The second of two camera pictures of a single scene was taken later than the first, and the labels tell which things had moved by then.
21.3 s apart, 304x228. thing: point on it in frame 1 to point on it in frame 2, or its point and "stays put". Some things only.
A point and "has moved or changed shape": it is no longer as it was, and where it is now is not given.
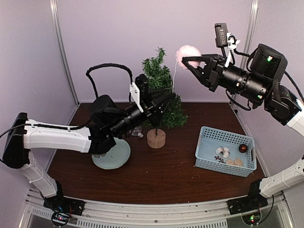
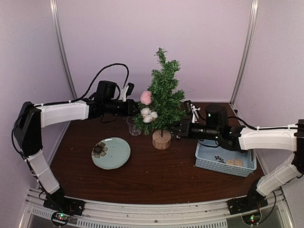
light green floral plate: [115, 158] stays put
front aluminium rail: [206, 214] stays put
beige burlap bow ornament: [237, 161] stays put
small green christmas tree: [160, 79] has moved or changed shape
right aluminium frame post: [247, 42] stays put
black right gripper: [205, 76] to [185, 130]
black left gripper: [155, 109] to [129, 108]
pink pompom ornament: [187, 51] has moved or changed shape
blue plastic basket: [225, 151] stays put
